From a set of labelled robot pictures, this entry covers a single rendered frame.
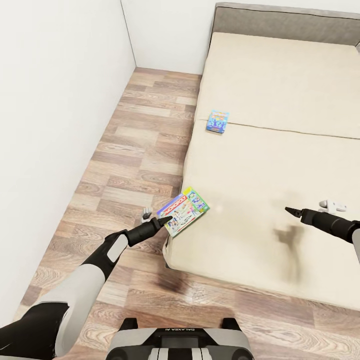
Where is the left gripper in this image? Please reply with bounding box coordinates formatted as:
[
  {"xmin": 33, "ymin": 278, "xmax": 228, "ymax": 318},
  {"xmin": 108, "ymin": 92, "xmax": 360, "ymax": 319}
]
[{"xmin": 136, "ymin": 216, "xmax": 173, "ymax": 242}]

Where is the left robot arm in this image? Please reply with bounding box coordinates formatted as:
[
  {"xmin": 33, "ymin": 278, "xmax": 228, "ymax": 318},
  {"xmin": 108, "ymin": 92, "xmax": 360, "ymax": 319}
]
[{"xmin": 0, "ymin": 207, "xmax": 173, "ymax": 360}]

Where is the board game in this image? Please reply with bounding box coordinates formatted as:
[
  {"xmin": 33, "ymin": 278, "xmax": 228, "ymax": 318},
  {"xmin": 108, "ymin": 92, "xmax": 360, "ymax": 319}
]
[
  {"xmin": 157, "ymin": 186, "xmax": 210, "ymax": 238},
  {"xmin": 206, "ymin": 109, "xmax": 229, "ymax": 134}
]

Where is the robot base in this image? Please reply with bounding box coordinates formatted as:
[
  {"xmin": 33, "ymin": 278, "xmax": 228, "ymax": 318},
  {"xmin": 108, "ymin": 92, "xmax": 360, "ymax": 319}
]
[{"xmin": 106, "ymin": 318, "xmax": 254, "ymax": 360}]

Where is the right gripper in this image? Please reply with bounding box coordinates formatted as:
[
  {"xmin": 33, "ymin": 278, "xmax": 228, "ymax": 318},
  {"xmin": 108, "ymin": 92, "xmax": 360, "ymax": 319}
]
[{"xmin": 285, "ymin": 207, "xmax": 342, "ymax": 235}]

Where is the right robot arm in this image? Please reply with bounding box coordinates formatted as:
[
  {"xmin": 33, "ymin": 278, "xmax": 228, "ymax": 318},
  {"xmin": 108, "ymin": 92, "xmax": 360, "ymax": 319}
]
[{"xmin": 285, "ymin": 199, "xmax": 360, "ymax": 263}]

